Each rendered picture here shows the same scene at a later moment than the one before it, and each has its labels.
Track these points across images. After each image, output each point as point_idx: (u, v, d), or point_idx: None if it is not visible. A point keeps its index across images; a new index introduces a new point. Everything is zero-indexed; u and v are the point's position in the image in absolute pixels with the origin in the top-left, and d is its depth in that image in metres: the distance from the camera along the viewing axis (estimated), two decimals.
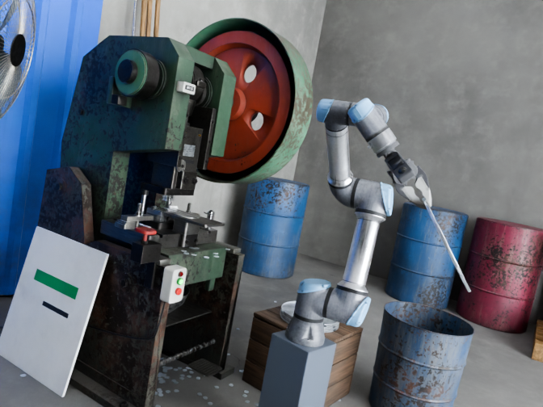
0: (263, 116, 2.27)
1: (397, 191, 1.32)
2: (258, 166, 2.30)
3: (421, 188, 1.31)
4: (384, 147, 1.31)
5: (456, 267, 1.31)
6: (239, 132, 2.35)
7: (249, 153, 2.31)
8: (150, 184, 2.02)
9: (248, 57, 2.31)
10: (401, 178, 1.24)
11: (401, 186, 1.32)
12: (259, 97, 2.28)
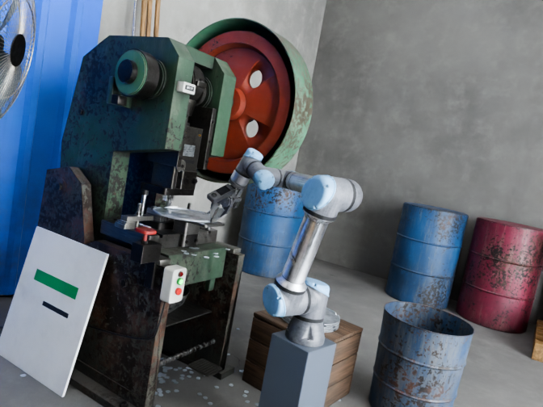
0: None
1: None
2: None
3: (217, 212, 1.95)
4: (232, 179, 1.90)
5: (170, 213, 2.01)
6: None
7: None
8: (150, 184, 2.02)
9: (263, 131, 2.27)
10: (208, 195, 1.87)
11: None
12: (227, 136, 2.38)
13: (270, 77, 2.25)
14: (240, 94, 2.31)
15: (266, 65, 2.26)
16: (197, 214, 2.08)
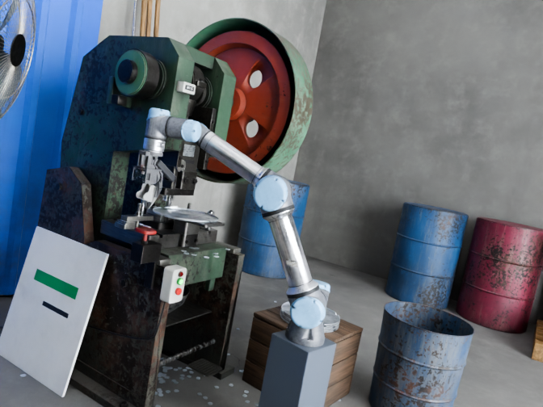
0: (253, 68, 2.30)
1: (162, 187, 1.68)
2: (294, 83, 2.19)
3: None
4: None
5: (200, 216, 2.09)
6: (257, 99, 2.29)
7: (279, 90, 2.22)
8: None
9: None
10: (174, 178, 1.76)
11: (159, 185, 1.69)
12: (237, 70, 2.35)
13: None
14: None
15: None
16: (174, 212, 2.02)
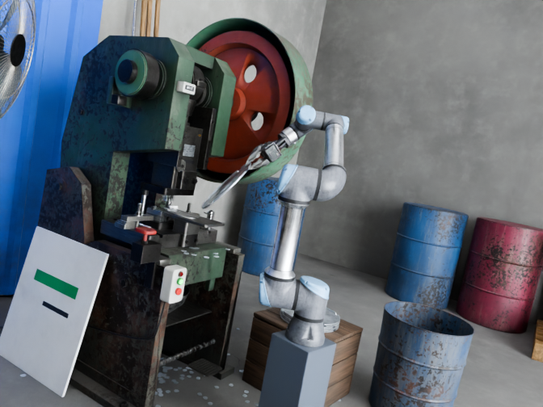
0: None
1: (266, 164, 2.03)
2: None
3: None
4: None
5: None
6: None
7: None
8: (150, 184, 2.02)
9: (268, 119, 2.25)
10: None
11: (265, 160, 2.03)
12: (234, 136, 2.36)
13: (264, 67, 2.27)
14: (238, 90, 2.32)
15: (257, 57, 2.29)
16: (230, 182, 1.95)
